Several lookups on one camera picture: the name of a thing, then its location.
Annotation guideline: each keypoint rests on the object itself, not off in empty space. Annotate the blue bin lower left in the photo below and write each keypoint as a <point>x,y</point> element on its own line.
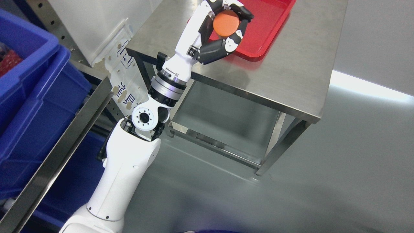
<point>40,122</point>

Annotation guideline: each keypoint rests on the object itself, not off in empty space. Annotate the white labelled panel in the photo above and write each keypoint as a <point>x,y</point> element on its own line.
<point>102,29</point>

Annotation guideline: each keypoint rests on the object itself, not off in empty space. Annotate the stainless steel desk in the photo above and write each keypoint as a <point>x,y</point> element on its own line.
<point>292,77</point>

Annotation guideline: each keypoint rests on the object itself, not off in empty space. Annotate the blue bin lower middle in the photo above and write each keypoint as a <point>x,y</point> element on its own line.
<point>73,187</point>

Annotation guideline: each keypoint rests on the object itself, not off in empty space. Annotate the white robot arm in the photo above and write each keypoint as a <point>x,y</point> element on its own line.
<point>134,142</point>

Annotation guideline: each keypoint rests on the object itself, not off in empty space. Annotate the red plastic tray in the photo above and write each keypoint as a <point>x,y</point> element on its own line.
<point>269,17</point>

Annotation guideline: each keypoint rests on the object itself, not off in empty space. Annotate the blue bin upper left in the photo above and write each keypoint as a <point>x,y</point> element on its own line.
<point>35,48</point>

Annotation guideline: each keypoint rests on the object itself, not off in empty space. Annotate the metal shelf rack frame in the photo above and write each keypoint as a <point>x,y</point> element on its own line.
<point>37,187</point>

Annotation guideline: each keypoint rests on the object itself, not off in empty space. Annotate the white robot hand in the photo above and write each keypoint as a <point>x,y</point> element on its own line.
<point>197,32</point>

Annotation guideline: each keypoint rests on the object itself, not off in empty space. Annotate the blue bin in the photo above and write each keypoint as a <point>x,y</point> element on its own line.
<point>73,187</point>
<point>35,48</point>
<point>40,122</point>

